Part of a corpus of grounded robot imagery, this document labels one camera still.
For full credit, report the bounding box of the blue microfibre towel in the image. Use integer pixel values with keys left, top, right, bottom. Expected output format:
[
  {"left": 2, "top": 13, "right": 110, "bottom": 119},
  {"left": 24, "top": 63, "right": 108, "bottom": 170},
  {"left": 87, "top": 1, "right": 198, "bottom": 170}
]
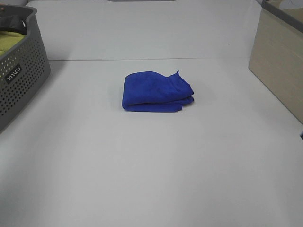
[{"left": 122, "top": 71, "right": 194, "bottom": 113}]

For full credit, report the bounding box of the yellow-green towel in basket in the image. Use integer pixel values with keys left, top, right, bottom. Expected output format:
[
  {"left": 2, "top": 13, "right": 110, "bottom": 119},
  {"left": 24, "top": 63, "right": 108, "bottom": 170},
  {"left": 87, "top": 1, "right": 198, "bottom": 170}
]
[{"left": 0, "top": 31, "right": 25, "bottom": 55}]

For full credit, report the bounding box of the black cloth in basket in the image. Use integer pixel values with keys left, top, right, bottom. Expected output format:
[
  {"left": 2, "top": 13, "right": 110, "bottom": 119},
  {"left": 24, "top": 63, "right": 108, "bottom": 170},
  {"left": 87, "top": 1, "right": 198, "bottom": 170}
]
[{"left": 0, "top": 15, "right": 27, "bottom": 35}]

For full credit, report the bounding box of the beige box with grey rim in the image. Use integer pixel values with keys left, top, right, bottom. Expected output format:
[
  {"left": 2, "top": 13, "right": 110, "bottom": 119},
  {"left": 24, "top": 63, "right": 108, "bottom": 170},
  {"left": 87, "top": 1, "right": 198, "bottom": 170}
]
[{"left": 249, "top": 0, "right": 303, "bottom": 122}]

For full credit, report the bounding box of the grey perforated plastic basket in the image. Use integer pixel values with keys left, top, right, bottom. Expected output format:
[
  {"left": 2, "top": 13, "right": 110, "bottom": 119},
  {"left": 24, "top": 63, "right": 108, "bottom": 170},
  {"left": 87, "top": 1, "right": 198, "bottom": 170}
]
[{"left": 0, "top": 5, "right": 51, "bottom": 131}]

